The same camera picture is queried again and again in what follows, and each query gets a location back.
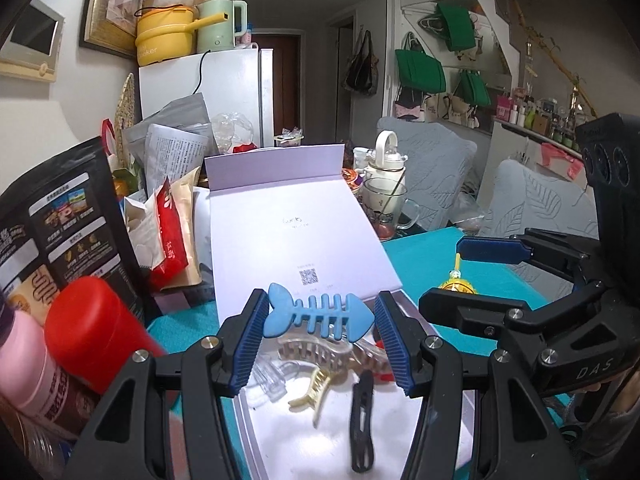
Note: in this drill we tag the red propeller hair clip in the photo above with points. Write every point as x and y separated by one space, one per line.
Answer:
382 347

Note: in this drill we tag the gold framed picture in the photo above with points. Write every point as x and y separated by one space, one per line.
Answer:
109 26

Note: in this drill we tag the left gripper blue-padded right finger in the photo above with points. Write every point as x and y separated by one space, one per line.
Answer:
515 435

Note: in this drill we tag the black snack bag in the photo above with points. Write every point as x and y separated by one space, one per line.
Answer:
61 221

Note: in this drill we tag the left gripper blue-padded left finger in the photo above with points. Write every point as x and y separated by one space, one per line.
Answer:
127 436

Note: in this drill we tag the pearl beige claw clip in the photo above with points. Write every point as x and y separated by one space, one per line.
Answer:
336 356

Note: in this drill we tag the instant noodle cup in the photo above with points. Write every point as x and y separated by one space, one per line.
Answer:
353 180

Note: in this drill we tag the black hanging handbag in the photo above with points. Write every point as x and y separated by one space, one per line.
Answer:
362 69

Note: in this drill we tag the lavender open gift box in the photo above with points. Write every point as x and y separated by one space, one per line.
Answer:
287 216

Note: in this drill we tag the far grey leaf chair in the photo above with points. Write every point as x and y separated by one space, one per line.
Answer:
438 162

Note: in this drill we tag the green electric kettle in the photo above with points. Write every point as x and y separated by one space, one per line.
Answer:
221 36

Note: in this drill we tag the brown entrance door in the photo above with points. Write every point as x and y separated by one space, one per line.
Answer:
286 73

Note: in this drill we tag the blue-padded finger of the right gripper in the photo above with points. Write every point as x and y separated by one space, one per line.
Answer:
490 316
567 256

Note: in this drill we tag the grey leaf chair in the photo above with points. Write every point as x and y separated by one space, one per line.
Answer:
438 162
524 199

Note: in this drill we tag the blue fishbone cable winder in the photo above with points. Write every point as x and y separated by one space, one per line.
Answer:
329 317

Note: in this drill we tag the yellow pot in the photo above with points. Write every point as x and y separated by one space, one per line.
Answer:
164 34

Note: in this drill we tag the wall intercom panel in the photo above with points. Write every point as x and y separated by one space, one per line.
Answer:
32 48

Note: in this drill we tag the clear plastic hair clip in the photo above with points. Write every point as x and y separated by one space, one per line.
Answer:
269 377

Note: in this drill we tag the green tote bag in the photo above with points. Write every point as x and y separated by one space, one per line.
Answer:
419 71

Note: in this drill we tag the person right hand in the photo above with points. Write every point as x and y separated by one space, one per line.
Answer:
616 423

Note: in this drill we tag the near grey leaf chair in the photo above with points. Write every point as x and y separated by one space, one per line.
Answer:
524 199

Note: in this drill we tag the pink bottle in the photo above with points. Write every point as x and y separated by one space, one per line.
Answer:
35 384

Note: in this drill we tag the white cream kettle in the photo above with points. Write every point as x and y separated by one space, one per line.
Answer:
385 160

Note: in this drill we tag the cream banana hair clip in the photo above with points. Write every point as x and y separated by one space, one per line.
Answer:
319 383

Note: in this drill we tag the glass mug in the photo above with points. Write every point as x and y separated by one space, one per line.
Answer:
388 207

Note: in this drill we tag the white mini fridge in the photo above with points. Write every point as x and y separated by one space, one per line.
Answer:
230 81

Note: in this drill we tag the red snack packet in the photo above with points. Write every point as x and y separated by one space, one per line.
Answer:
161 232

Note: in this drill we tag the red cylinder bottle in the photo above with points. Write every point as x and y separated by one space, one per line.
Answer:
91 333

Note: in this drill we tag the yellow lollipop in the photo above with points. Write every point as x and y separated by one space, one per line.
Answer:
455 282

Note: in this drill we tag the black long hair clip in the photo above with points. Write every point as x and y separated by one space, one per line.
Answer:
360 439

